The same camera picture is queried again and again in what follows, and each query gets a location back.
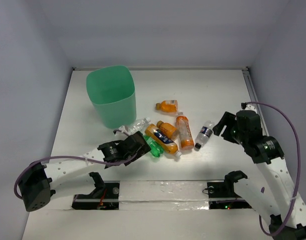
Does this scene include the green plastic bottle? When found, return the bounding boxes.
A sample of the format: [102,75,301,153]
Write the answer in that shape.
[144,135,164,158]

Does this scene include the clear plastic water bottle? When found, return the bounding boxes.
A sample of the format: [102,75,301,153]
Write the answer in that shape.
[126,117,151,135]

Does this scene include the clear bottle dark blue label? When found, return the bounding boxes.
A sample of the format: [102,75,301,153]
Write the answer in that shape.
[194,120,215,151]

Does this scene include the yellow blue milk tea bottle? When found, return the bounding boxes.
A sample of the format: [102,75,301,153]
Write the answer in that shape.
[145,124,182,158]

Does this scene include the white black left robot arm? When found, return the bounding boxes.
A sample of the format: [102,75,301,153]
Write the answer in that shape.
[13,132,151,212]

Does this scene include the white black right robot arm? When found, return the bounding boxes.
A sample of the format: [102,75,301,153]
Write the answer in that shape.
[208,108,306,240]

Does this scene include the green plastic bin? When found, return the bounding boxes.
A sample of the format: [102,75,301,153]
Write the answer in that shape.
[86,65,136,129]

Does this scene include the orange juice bottle gold cap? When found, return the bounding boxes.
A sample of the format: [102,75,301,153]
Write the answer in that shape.
[156,120,179,140]

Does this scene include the orange label clear tea bottle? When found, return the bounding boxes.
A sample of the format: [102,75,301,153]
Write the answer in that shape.
[176,111,194,151]

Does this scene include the orange juice bottle barcode label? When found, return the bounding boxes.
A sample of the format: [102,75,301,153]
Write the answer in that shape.
[155,100,178,113]

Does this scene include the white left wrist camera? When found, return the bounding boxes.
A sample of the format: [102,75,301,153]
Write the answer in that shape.
[113,125,129,137]

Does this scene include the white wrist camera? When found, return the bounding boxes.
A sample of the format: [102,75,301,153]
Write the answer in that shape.
[241,102,258,114]
[113,125,129,137]

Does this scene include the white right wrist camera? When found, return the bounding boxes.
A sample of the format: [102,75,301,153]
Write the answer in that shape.
[241,102,258,114]

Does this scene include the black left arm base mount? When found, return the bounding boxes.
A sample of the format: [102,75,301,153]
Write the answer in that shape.
[71,181,120,211]

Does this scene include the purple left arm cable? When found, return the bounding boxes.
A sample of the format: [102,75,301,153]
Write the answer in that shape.
[13,152,138,201]

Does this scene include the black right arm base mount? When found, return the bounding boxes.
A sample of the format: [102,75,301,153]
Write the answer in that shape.
[202,181,252,210]

